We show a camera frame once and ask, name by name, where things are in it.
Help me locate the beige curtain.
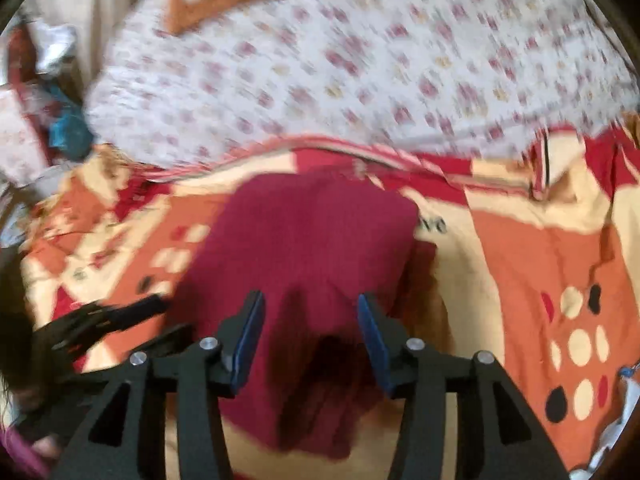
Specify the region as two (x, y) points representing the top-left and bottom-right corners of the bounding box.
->
(25, 0), (137, 87)

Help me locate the blue plastic bag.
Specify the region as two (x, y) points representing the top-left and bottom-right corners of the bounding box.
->
(48, 84), (94, 162)

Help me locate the red orange cream patterned blanket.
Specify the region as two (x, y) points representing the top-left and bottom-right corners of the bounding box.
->
(22, 124), (639, 479)

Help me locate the white floral quilt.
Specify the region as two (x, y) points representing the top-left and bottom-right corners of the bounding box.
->
(86, 0), (639, 167)

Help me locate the pink floral fabric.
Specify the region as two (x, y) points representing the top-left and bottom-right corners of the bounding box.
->
(0, 87), (49, 186)

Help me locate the dark red knit garment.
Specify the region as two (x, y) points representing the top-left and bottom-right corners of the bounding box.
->
(167, 171), (434, 460)

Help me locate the white plastic bag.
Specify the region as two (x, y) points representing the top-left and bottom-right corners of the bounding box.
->
(28, 20), (77, 77)

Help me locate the white cartoon glove plush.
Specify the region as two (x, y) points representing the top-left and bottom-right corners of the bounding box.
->
(570, 364), (639, 480)

